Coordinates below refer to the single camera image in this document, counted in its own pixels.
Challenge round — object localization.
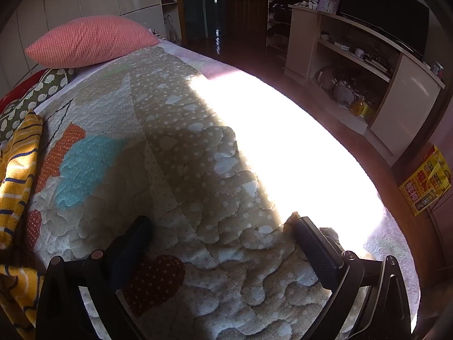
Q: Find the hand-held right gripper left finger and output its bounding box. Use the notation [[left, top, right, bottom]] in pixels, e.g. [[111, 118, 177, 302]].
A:
[[35, 215, 153, 340]]

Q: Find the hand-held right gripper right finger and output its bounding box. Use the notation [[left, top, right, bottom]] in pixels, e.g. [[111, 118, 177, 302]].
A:
[[295, 216, 414, 340]]

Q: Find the yellow striped sweater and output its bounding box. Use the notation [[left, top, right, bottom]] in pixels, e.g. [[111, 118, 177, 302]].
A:
[[0, 109, 45, 340]]

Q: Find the clothes shelf rack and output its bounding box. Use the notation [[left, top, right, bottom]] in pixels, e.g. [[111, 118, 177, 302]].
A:
[[265, 0, 321, 61]]

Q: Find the patchwork quilt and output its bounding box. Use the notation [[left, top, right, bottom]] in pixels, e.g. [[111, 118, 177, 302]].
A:
[[26, 46, 422, 340]]

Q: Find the yellow printed bag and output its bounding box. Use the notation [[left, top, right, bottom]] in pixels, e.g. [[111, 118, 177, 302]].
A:
[[398, 145, 453, 216]]

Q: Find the yellow pot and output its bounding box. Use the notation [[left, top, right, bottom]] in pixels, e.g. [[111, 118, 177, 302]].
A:
[[350, 97, 376, 122]]

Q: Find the beige television cabinet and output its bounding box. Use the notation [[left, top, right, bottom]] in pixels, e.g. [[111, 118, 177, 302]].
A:
[[285, 4, 446, 165]]

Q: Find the green patterned pillow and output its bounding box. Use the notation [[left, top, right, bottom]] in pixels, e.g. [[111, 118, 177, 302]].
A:
[[0, 67, 76, 143]]

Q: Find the red pillow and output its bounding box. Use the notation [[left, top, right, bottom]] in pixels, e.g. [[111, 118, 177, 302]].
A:
[[0, 69, 47, 111]]

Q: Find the pink ribbed pillow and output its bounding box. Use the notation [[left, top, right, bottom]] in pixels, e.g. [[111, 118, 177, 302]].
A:
[[25, 16, 161, 69]]

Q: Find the purple clock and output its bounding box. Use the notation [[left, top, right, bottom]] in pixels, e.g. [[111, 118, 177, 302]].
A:
[[319, 0, 341, 15]]

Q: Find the black television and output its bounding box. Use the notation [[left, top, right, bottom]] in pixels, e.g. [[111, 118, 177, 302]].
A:
[[338, 0, 430, 58]]

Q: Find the dark curtain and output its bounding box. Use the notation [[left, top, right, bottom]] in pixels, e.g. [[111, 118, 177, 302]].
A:
[[182, 0, 209, 40]]

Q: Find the wooden door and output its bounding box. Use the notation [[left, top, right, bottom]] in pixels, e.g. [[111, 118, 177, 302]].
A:
[[226, 0, 270, 40]]

